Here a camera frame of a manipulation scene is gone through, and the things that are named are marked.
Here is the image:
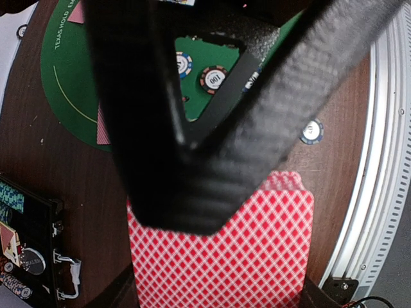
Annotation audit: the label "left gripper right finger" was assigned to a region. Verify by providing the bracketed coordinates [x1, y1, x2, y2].
[299, 277, 342, 308]

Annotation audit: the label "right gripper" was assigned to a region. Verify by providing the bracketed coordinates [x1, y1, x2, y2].
[154, 1, 308, 62]

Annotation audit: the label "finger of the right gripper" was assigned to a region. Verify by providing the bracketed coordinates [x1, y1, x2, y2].
[84, 1, 191, 225]
[141, 1, 401, 235]

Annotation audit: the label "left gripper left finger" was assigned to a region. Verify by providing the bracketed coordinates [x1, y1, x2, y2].
[84, 266, 139, 308]

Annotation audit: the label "white chip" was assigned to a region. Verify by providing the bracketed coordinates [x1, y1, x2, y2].
[176, 51, 193, 80]

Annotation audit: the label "red-backed card deck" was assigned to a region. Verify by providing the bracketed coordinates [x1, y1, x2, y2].
[128, 171, 314, 307]

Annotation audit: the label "red chip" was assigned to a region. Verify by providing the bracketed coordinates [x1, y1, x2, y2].
[199, 65, 228, 95]

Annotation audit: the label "dealt red card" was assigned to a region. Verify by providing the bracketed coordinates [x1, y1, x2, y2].
[96, 103, 110, 145]
[68, 1, 84, 24]

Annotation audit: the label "round green poker mat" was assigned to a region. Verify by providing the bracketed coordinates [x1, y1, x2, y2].
[40, 0, 309, 153]

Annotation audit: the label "clear acrylic dealer puck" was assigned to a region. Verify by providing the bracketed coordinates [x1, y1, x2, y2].
[20, 247, 46, 276]

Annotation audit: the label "black poker case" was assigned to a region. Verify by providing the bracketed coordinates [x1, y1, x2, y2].
[1, 176, 82, 307]

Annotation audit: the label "card deck in case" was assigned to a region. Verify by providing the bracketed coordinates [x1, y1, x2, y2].
[1, 222, 21, 262]

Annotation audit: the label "teal chips in case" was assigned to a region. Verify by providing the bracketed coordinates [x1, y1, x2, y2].
[0, 182, 24, 214]

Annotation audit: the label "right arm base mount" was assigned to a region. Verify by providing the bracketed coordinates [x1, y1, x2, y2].
[320, 275, 359, 305]

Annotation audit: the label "aluminium front rail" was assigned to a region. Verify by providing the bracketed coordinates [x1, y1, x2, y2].
[320, 3, 410, 301]

